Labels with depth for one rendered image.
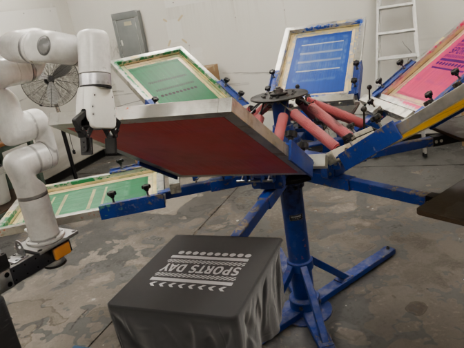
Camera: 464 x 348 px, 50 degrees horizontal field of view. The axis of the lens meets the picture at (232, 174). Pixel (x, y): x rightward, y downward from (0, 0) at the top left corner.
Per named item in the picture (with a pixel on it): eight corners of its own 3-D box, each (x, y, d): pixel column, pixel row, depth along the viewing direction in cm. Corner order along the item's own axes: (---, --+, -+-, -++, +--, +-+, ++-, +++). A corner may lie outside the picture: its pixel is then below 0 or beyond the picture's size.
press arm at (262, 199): (197, 313, 159) (194, 297, 157) (181, 311, 161) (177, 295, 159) (294, 176, 266) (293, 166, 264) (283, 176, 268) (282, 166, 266)
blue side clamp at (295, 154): (291, 160, 164) (291, 139, 165) (276, 160, 165) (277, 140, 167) (313, 177, 191) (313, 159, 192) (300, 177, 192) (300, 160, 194)
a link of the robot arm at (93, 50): (50, 35, 122) (81, 41, 129) (52, 79, 122) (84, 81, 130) (90, 24, 113) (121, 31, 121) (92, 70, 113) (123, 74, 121)
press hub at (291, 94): (332, 335, 270) (306, 91, 227) (265, 327, 285) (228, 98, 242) (344, 295, 303) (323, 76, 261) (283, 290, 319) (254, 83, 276)
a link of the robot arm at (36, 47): (45, 65, 136) (95, 70, 125) (1, 60, 126) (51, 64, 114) (47, 34, 135) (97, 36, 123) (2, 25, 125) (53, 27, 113)
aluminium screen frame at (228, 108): (231, 111, 121) (232, 97, 121) (47, 125, 144) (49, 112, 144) (310, 174, 192) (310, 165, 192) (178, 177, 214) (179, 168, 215)
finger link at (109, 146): (111, 128, 127) (112, 154, 127) (103, 127, 124) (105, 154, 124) (121, 127, 125) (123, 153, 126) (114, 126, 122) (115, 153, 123)
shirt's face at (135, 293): (234, 318, 139) (234, 317, 139) (107, 305, 156) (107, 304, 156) (281, 239, 180) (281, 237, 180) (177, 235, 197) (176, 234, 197)
